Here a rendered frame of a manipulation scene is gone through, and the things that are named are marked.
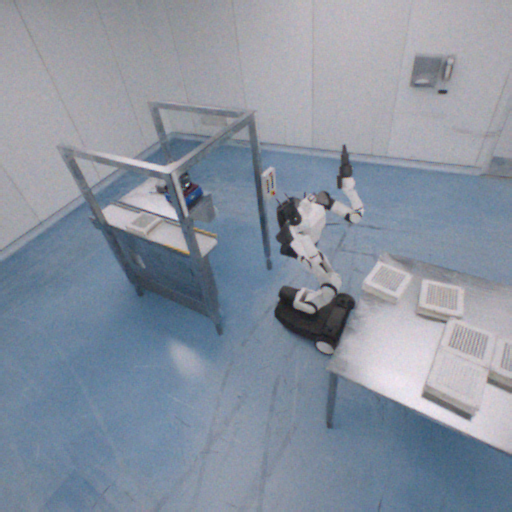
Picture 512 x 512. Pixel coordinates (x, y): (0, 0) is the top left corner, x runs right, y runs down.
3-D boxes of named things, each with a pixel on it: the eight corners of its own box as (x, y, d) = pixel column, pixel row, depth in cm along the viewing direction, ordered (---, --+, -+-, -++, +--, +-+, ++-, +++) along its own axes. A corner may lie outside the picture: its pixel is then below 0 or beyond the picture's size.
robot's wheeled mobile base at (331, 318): (269, 327, 322) (266, 306, 299) (291, 289, 354) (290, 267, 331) (334, 353, 296) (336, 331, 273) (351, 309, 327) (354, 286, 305)
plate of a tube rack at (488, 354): (496, 336, 191) (497, 334, 190) (488, 371, 177) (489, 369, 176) (448, 318, 203) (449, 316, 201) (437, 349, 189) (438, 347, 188)
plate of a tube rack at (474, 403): (488, 371, 177) (489, 369, 176) (478, 411, 164) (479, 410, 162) (437, 349, 189) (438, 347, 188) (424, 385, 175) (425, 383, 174)
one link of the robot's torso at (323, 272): (326, 299, 281) (292, 259, 268) (333, 285, 292) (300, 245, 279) (340, 296, 270) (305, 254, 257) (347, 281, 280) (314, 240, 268)
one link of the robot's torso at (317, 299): (298, 308, 307) (323, 285, 269) (306, 293, 319) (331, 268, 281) (312, 318, 306) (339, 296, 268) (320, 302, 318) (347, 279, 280)
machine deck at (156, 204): (211, 196, 258) (210, 191, 255) (179, 224, 236) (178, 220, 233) (153, 180, 285) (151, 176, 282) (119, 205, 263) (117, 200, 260)
